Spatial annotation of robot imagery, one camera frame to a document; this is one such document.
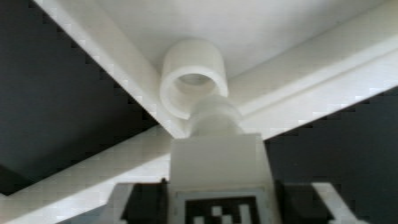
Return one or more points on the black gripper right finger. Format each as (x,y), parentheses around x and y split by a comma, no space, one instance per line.
(312,204)

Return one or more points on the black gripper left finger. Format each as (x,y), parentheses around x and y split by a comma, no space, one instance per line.
(138,204)

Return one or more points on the white table leg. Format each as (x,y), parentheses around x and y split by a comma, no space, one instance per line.
(221,183)

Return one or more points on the white square tabletop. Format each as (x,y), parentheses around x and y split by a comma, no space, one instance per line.
(310,51)

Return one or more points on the white L-shaped obstacle wall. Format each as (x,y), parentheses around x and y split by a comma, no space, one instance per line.
(76,190)

